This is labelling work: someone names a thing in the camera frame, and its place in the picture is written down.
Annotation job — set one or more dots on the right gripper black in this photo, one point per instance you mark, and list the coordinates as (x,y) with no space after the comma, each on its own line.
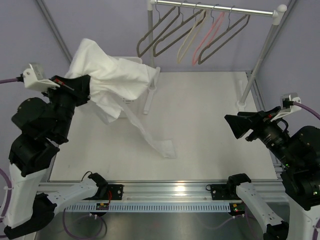
(241,123)

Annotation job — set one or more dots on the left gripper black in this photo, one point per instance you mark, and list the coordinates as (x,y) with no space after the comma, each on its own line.
(79,87)

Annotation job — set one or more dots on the white shirt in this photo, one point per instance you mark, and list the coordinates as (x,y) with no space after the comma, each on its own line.
(113,80)

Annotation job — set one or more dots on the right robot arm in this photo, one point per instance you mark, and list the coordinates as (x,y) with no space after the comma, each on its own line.
(300,156)

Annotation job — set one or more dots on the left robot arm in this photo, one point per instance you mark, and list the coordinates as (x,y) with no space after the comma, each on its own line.
(44,127)

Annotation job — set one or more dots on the pink hanger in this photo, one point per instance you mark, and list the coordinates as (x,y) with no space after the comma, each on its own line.
(211,33)

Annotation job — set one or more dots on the cream hanger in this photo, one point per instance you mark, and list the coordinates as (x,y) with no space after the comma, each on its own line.
(191,35)

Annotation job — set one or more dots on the clothes rack metal white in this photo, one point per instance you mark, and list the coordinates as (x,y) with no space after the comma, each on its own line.
(148,42)

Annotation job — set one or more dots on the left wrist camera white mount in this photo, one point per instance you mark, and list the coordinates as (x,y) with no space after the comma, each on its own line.
(34,78)

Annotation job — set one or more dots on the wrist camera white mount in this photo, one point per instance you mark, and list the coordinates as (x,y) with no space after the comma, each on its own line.
(287,106)
(34,78)

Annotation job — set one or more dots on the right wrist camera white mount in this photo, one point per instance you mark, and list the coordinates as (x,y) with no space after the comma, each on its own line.
(287,106)

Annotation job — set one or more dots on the left enclosure frame post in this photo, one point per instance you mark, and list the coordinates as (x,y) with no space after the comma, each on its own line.
(48,18)

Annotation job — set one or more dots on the aluminium rail with cable duct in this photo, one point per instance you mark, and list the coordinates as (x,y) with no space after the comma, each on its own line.
(158,197)

